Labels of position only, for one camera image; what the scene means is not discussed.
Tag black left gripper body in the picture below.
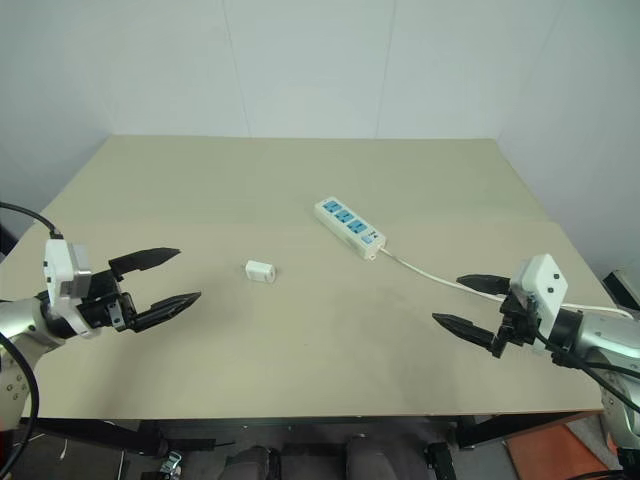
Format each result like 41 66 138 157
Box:
78 269 140 334

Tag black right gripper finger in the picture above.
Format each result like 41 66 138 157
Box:
456 273 512 301
431 312 500 351

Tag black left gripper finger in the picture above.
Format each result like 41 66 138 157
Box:
108 246 181 282
134 291 203 333

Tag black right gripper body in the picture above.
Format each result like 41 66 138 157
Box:
491 291 540 360

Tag white plug adapter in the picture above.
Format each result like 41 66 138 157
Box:
244 258 278 285

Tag white power strip blue sockets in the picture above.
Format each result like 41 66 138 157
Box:
313 196 388 262

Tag orange floor mat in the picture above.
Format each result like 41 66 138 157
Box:
503 421 610 477

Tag silver metal clamp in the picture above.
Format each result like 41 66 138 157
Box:
162 448 185 479

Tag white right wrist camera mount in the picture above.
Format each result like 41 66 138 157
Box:
509 253 570 354

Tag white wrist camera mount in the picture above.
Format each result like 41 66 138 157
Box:
509 253 570 354
43 239 94 342

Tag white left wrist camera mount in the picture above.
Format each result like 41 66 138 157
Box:
43 239 94 342

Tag white power cable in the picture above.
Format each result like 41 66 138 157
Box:
377 246 632 319

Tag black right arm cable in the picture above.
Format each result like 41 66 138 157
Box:
534 333 640 437

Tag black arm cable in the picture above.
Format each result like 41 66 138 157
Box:
534 333 640 437
0 201 65 480

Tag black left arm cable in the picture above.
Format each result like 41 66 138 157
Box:
0 201 65 480

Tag black table frame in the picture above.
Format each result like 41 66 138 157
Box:
19 409 599 454

